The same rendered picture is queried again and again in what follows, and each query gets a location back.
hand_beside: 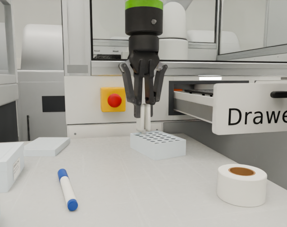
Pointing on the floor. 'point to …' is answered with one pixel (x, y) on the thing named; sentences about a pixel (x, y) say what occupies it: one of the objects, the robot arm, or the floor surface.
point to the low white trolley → (134, 190)
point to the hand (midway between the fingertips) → (143, 117)
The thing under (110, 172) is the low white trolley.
